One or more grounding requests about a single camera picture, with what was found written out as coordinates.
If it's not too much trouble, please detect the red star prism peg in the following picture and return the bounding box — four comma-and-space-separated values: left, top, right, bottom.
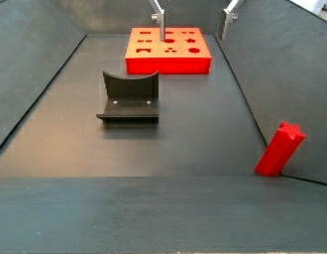
254, 122, 305, 177

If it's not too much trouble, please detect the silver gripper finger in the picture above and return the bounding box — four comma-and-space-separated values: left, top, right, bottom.
147, 0, 165, 42
219, 0, 245, 40

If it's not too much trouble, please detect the black curved holder stand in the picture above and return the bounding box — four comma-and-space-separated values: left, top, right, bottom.
95, 72, 159, 121

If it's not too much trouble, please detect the red shape sorting board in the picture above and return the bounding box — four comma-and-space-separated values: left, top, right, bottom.
125, 28, 211, 74

